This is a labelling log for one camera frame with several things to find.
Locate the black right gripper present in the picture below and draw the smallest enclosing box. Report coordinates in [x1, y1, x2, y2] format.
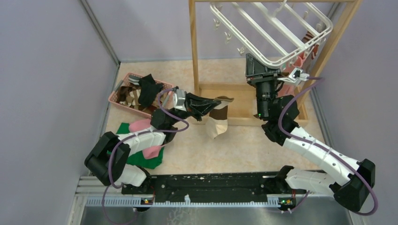
[245, 54, 283, 119]

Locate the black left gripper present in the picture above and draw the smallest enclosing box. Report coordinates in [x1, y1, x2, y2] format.
[168, 91, 221, 126]

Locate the pink sock with green pattern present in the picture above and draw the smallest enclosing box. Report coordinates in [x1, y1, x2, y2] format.
[277, 56, 304, 97]

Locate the grey sock with red stripes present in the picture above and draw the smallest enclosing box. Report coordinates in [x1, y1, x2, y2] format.
[301, 31, 321, 61]

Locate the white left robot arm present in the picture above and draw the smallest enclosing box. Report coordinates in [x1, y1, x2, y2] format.
[84, 90, 222, 194]

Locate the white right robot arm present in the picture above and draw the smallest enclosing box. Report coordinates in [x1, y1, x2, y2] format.
[245, 53, 378, 214]

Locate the wooden hanger stand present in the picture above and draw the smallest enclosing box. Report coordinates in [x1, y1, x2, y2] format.
[188, 0, 361, 126]

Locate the white clip drying hanger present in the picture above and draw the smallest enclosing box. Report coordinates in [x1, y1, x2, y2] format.
[209, 0, 334, 69]

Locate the pile of socks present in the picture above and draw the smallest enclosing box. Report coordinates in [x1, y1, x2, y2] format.
[116, 75, 159, 114]

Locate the black sock in basket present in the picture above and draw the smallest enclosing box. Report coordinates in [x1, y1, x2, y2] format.
[138, 74, 163, 107]

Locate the pink plastic basket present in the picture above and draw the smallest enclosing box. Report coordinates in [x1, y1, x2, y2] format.
[108, 73, 173, 118]

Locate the pink folded cloth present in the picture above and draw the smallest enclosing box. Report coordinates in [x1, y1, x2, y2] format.
[129, 119, 164, 159]

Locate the green folded cloth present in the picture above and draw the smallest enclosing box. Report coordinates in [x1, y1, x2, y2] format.
[116, 123, 164, 169]

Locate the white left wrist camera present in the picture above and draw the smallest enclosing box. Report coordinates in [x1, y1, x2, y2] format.
[173, 89, 186, 111]

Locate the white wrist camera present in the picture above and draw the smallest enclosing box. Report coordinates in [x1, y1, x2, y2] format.
[277, 67, 310, 86]
[173, 89, 186, 111]

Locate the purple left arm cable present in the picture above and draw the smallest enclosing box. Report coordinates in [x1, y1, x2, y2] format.
[101, 88, 190, 225]

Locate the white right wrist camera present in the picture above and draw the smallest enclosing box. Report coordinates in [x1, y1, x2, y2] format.
[277, 67, 310, 86]

